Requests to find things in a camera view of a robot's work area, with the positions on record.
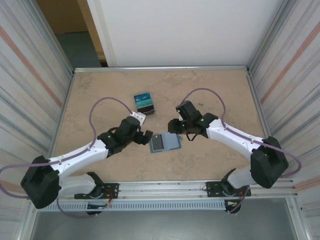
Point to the blue leather card holder wallet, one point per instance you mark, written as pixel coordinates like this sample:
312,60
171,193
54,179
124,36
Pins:
172,141

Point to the black credit card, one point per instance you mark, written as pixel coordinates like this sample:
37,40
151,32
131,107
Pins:
158,143

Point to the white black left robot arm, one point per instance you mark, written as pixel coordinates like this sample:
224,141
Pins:
80,155

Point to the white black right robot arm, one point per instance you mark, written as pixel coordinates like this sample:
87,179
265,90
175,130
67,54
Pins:
235,137

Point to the blue card box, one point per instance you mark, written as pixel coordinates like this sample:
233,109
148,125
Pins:
147,115

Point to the teal card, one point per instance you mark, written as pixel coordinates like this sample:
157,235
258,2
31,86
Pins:
145,102

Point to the blue VIP card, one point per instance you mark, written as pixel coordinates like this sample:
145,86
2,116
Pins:
142,96

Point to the small circuit board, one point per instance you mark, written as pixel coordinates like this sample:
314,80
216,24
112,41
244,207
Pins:
98,206

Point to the tan wooden door edge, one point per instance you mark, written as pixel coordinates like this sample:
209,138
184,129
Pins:
94,35

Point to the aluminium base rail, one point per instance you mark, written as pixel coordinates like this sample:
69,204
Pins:
160,187

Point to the aluminium frame crossbar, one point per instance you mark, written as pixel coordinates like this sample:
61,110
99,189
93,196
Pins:
160,69

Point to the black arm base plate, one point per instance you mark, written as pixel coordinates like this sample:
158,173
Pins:
112,190
212,191

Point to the aluminium table side rail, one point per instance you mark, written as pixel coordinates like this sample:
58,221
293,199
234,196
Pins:
63,110
258,110

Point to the translucent striped enclosure panel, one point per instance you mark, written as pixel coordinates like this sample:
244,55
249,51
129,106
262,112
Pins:
25,87
295,87

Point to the aluminium corner post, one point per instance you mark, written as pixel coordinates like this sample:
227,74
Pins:
268,37
54,37

